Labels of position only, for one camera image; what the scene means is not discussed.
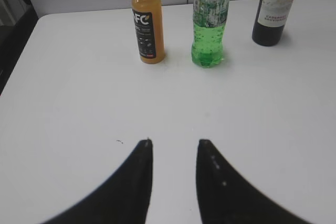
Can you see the dark red wine bottle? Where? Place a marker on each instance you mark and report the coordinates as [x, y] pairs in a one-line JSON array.
[[270, 20]]

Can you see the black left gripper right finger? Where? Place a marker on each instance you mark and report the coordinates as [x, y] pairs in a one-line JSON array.
[[225, 196]]

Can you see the orange juice bottle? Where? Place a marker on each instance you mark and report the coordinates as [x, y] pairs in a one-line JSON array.
[[148, 23]]

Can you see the green sprite bottle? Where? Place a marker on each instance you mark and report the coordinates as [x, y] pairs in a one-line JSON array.
[[209, 20]]

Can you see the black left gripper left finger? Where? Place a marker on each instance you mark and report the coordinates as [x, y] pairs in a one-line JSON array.
[[123, 198]]

